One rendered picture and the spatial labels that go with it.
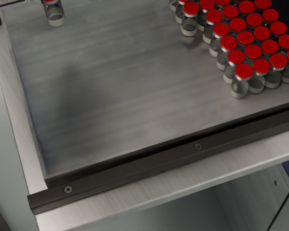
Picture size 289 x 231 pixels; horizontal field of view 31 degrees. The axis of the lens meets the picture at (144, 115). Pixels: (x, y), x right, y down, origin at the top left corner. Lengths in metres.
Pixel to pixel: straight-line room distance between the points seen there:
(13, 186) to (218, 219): 0.60
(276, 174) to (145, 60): 0.40
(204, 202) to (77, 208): 0.97
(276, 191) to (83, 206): 0.50
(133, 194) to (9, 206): 1.01
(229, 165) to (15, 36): 0.33
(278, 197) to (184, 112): 0.42
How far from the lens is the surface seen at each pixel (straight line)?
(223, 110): 0.66
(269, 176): 1.03
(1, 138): 1.70
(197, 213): 1.53
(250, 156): 0.63
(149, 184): 0.61
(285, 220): 1.04
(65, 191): 0.59
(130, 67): 0.69
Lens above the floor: 1.44
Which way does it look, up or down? 60 degrees down
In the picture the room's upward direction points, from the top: 2 degrees counter-clockwise
